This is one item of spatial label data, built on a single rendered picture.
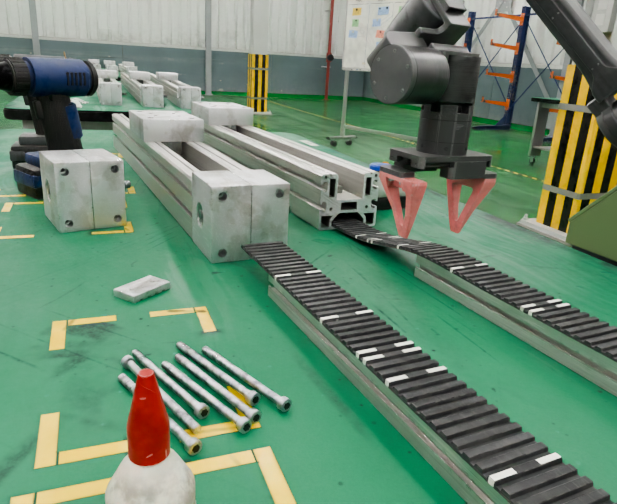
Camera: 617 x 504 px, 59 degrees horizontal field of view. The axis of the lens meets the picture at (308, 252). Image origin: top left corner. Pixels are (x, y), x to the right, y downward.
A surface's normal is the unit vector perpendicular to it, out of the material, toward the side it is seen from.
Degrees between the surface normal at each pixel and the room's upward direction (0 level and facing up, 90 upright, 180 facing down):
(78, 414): 0
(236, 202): 90
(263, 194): 90
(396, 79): 90
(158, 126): 90
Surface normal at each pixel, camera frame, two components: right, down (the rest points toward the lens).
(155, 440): 0.55, 0.30
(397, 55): -0.78, 0.16
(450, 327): 0.06, -0.94
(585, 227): -0.91, 0.08
